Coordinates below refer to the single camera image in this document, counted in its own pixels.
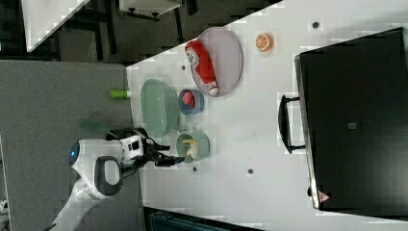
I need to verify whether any green perforated colander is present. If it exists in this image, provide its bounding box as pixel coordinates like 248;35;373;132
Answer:
140;79;179;139

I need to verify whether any blue small bowl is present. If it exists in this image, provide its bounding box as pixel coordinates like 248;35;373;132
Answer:
178;89;204;116

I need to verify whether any yellow plush peeled banana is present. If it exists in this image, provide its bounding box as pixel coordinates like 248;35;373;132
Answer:
183;140;197;159

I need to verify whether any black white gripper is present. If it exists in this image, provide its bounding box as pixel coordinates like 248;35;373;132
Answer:
119;135;185;167

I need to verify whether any grey round plate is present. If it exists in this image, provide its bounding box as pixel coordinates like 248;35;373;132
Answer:
197;27;243;97

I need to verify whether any green mug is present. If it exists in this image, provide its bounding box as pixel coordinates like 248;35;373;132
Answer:
176;131;211;164

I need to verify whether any green marker pen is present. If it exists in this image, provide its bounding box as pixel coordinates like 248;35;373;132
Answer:
109;90;132;99

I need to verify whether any pink plush strawberry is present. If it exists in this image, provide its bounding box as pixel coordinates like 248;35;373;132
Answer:
182;90;195;108

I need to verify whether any white cabinet with knobs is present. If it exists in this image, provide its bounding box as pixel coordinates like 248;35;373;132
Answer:
118;0;182;16

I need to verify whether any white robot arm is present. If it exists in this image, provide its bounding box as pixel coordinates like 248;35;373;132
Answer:
44;128;184;231

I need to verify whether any black toaster oven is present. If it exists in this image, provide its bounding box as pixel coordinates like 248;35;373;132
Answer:
294;28;408;220

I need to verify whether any red plush ketchup bottle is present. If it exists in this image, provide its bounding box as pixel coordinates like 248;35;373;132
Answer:
185;40;219;96

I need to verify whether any plush orange slice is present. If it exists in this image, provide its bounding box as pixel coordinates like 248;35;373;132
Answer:
255;33;274;52

